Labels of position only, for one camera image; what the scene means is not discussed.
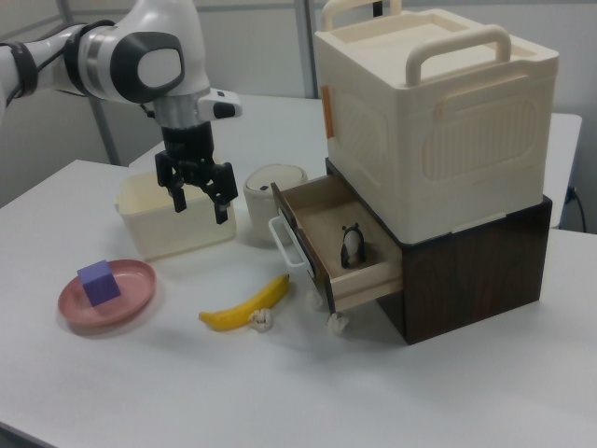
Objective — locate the grey metal pole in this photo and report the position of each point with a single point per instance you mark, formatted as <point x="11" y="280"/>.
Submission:
<point x="107" y="135"/>

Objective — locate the cream plastic open bin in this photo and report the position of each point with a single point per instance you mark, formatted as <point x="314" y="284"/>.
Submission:
<point x="158" y="233"/>

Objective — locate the dark wood drawer cabinet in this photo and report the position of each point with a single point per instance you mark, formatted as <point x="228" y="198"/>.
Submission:
<point x="466" y="280"/>

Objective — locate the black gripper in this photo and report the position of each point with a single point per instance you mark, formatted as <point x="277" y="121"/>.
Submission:
<point x="189" y="142"/>

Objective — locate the white popcorn piece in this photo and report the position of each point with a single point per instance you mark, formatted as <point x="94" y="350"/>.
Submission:
<point x="337" y="323"/>
<point x="261" y="321"/>

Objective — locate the black and white panda toy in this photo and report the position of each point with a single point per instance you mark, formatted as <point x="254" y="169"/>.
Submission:
<point x="351" y="247"/>

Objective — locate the purple cube block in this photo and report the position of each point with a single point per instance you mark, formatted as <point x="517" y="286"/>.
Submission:
<point x="99" y="284"/>

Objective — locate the pink plate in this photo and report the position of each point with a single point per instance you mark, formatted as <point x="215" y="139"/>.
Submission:
<point x="133" y="289"/>

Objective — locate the yellow toy banana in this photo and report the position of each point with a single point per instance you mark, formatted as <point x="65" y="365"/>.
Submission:
<point x="242" y="310"/>

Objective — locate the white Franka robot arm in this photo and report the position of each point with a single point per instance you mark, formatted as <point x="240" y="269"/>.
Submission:
<point x="140" y="60"/>

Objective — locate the small white lidded trash can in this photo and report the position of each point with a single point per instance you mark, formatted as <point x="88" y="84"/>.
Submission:
<point x="261" y="205"/>

